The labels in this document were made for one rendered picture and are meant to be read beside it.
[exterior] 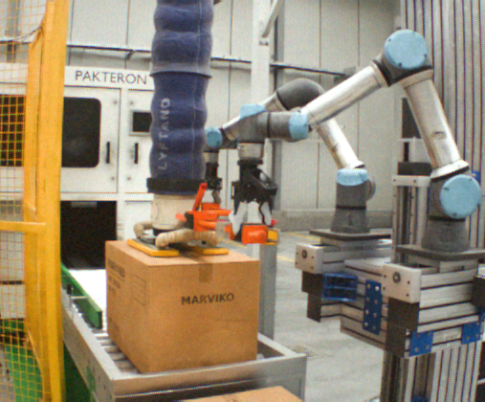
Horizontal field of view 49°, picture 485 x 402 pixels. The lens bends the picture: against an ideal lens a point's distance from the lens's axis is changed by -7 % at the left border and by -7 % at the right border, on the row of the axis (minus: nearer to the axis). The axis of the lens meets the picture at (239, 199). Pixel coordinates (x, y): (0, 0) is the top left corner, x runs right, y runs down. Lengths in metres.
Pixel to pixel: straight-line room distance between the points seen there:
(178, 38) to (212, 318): 0.99
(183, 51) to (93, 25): 8.99
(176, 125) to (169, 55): 0.26
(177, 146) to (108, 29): 9.10
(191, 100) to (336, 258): 0.76
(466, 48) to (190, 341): 1.37
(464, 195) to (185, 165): 0.99
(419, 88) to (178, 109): 0.89
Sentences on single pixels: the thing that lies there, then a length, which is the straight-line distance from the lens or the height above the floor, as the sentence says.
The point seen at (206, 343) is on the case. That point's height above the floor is 0.67.
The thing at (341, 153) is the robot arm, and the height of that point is 1.33.
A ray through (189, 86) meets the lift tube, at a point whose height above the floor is 1.55.
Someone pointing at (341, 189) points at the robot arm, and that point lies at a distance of 2.06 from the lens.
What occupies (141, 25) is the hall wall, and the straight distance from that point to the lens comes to 11.23.
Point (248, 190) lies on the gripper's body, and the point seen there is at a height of 1.20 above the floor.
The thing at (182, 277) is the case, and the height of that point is 0.91.
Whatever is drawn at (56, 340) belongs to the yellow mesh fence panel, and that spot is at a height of 0.51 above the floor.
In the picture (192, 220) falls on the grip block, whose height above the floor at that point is 1.08.
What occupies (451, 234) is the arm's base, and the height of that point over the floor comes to 1.09.
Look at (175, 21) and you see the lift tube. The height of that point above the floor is 1.79.
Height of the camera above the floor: 1.25
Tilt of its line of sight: 3 degrees down
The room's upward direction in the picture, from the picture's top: 2 degrees clockwise
